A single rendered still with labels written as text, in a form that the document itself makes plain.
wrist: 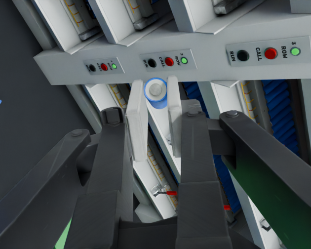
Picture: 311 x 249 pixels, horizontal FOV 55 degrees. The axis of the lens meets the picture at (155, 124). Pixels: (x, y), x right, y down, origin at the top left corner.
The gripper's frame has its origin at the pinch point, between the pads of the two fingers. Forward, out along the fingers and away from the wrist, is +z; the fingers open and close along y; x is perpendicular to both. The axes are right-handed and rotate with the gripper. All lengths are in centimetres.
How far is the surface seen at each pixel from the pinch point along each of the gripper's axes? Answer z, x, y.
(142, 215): 77, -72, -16
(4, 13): 64, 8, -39
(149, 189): 66, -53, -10
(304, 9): 23.6, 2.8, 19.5
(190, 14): 33.0, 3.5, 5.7
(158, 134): 50, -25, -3
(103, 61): 49, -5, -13
